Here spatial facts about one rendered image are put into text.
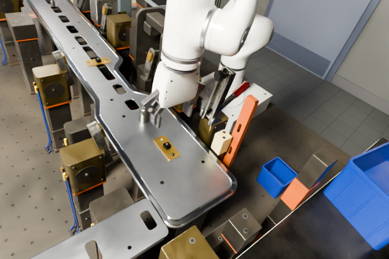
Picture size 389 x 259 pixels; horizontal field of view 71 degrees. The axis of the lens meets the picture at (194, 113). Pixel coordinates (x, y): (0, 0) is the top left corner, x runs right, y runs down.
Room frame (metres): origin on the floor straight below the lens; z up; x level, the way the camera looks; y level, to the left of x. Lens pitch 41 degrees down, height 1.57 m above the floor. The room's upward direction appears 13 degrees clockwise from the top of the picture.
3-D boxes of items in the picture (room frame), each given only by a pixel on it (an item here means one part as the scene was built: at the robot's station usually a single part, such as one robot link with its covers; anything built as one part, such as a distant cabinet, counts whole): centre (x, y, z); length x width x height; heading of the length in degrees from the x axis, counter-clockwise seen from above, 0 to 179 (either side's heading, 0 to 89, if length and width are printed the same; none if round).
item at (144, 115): (0.58, 0.14, 1.02); 0.03 x 0.03 x 0.07
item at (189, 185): (0.83, 0.41, 1.00); 1.38 x 0.22 x 0.02; 46
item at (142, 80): (0.81, 0.20, 0.85); 0.04 x 0.03 x 0.29; 46
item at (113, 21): (1.05, 0.38, 0.89); 0.12 x 0.08 x 0.38; 136
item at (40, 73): (0.64, 0.48, 0.87); 0.12 x 0.07 x 0.35; 136
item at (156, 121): (0.45, 0.09, 1.14); 0.03 x 0.03 x 0.07; 46
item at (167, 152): (0.49, 0.05, 1.01); 0.08 x 0.04 x 0.01; 46
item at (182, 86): (0.49, 0.05, 1.23); 0.10 x 0.07 x 0.11; 136
